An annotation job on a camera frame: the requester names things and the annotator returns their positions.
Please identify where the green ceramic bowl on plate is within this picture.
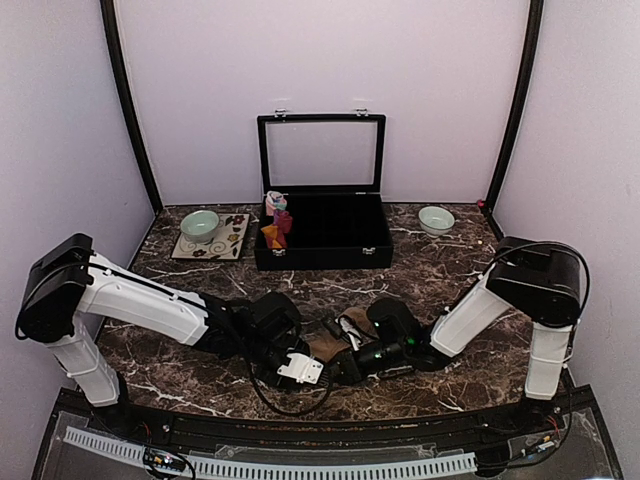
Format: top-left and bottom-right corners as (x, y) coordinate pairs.
(180, 210), (220, 243)

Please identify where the black compartment storage box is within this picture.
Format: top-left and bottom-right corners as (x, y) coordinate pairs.
(254, 112), (394, 271)

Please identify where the brown sock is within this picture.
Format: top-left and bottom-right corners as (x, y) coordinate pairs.
(306, 307), (378, 363)

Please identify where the magenta purple rolled sock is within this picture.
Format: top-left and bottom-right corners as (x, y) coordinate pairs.
(273, 209), (293, 235)

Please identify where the pink white rolled sock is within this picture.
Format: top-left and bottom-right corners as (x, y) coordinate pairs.
(265, 190), (287, 219)

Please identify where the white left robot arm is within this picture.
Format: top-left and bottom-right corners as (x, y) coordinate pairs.
(14, 233), (332, 436)

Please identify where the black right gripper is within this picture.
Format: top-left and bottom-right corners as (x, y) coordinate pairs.
(326, 339), (408, 387)

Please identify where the white perforated front rail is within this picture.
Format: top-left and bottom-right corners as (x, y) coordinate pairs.
(62, 427), (477, 480)

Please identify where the green bowl at right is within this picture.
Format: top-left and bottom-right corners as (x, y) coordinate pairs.
(418, 206), (455, 238)

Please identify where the black right corner post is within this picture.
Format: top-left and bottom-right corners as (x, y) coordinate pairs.
(484, 0), (544, 216)

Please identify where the magenta striped sock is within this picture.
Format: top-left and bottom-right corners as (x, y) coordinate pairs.
(261, 224), (287, 250)

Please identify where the black corner post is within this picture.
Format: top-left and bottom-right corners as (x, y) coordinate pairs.
(99, 0), (164, 215)
(484, 0), (544, 216)

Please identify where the black left corner post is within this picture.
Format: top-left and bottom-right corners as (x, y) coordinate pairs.
(99, 0), (164, 215)

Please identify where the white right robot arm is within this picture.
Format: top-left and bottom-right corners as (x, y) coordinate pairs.
(327, 237), (591, 434)

